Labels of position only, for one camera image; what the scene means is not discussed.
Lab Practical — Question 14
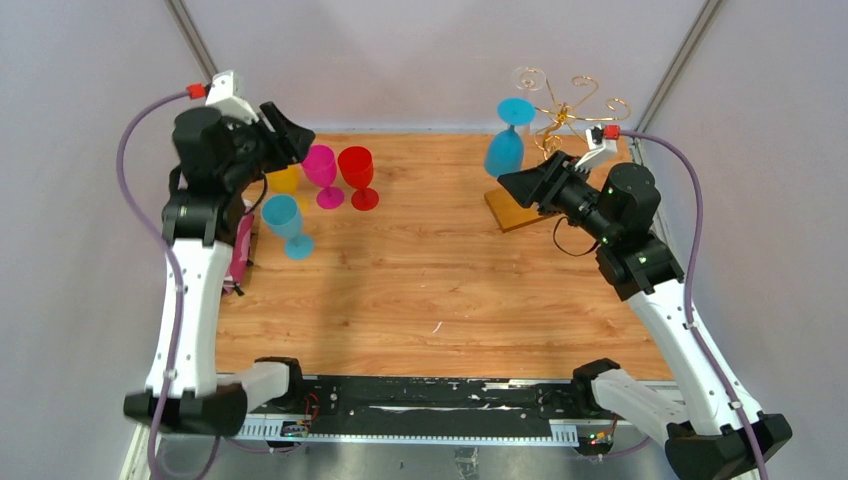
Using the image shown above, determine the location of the yellow wine glass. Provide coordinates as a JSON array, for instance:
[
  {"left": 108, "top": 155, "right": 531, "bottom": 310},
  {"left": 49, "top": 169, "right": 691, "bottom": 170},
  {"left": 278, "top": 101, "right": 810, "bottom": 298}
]
[{"left": 266, "top": 165, "right": 309, "bottom": 213}]

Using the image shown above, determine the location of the blue wine glass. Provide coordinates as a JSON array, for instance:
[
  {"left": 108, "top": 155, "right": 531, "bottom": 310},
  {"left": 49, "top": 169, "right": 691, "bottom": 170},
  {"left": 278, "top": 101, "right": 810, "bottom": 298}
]
[
  {"left": 261, "top": 194, "right": 314, "bottom": 260},
  {"left": 483, "top": 97, "right": 535, "bottom": 177}
]

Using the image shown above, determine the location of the gold wire glass rack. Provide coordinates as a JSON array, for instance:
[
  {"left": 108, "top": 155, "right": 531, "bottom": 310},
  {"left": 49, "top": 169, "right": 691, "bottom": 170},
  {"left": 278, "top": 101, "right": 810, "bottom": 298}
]
[{"left": 532, "top": 75, "right": 632, "bottom": 157}]

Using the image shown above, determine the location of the blue wine glass front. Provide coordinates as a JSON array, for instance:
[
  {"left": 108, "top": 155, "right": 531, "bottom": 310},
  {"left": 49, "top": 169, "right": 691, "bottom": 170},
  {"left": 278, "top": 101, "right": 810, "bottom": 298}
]
[{"left": 261, "top": 194, "right": 314, "bottom": 260}]

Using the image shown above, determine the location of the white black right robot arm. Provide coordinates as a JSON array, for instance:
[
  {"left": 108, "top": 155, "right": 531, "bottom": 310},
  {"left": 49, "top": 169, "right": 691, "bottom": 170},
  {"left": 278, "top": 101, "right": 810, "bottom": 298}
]
[{"left": 498, "top": 152, "right": 792, "bottom": 479}]

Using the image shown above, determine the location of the pink camouflage cloth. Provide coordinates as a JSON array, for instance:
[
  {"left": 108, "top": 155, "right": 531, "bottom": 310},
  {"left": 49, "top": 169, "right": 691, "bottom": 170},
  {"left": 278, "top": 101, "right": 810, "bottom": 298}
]
[{"left": 222, "top": 213, "right": 255, "bottom": 295}]

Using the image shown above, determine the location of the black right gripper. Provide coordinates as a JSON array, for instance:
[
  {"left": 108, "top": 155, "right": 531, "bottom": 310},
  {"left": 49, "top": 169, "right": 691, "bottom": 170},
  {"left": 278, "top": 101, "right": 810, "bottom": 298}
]
[{"left": 498, "top": 150, "right": 618, "bottom": 244}]

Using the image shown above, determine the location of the black mounting base plate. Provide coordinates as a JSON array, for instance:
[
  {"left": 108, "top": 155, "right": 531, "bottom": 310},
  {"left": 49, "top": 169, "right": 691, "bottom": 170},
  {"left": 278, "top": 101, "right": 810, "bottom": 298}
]
[{"left": 241, "top": 374, "right": 639, "bottom": 440}]

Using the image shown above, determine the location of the magenta wine glass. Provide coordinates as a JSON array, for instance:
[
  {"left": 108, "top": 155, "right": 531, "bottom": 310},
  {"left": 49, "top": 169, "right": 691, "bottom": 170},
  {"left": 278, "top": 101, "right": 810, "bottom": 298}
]
[{"left": 301, "top": 144, "right": 345, "bottom": 210}]

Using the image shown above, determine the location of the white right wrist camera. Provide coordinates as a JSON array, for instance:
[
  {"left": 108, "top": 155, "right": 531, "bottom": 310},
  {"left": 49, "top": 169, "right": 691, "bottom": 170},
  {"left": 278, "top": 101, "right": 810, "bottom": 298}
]
[{"left": 574, "top": 124, "right": 621, "bottom": 172}]

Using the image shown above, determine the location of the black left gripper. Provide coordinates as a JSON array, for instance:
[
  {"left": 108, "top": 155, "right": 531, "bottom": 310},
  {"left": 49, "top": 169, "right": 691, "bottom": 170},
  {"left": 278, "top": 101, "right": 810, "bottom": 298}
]
[{"left": 223, "top": 101, "right": 315, "bottom": 191}]

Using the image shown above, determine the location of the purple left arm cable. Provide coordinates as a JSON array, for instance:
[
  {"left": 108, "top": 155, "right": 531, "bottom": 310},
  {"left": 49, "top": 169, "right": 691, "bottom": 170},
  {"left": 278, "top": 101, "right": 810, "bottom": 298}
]
[{"left": 116, "top": 91, "right": 299, "bottom": 480}]

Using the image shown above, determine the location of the clear wine glass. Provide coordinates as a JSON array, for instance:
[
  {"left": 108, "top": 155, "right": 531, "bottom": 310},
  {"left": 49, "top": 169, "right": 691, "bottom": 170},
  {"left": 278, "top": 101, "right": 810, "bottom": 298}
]
[{"left": 511, "top": 67, "right": 547, "bottom": 92}]

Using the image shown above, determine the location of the red wine glass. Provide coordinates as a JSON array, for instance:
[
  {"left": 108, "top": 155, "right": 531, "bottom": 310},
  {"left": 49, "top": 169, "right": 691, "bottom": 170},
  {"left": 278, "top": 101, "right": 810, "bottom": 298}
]
[{"left": 337, "top": 146, "right": 380, "bottom": 211}]

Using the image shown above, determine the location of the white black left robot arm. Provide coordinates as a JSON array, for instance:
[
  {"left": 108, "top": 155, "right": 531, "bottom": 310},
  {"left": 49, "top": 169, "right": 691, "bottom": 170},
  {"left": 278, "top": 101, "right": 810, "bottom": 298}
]
[{"left": 123, "top": 102, "right": 315, "bottom": 437}]

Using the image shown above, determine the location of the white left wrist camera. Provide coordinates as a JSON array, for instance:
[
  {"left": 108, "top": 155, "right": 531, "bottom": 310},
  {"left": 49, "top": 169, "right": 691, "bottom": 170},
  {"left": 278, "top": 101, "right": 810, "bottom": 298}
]
[{"left": 204, "top": 70, "right": 260, "bottom": 125}]

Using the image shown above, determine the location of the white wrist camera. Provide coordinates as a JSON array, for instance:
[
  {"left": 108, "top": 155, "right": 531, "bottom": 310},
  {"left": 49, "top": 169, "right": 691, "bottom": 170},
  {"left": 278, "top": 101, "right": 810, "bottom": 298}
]
[
  {"left": 574, "top": 124, "right": 621, "bottom": 172},
  {"left": 204, "top": 70, "right": 260, "bottom": 125}
]

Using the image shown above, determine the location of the wooden rack base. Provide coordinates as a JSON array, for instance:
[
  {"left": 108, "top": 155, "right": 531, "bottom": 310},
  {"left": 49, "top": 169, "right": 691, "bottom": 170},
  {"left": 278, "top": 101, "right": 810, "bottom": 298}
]
[{"left": 483, "top": 188, "right": 555, "bottom": 233}]

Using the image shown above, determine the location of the aluminium frame rail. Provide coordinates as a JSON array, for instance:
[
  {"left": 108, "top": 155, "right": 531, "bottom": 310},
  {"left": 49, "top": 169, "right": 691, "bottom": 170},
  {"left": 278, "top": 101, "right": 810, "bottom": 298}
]
[{"left": 218, "top": 380, "right": 690, "bottom": 446}]

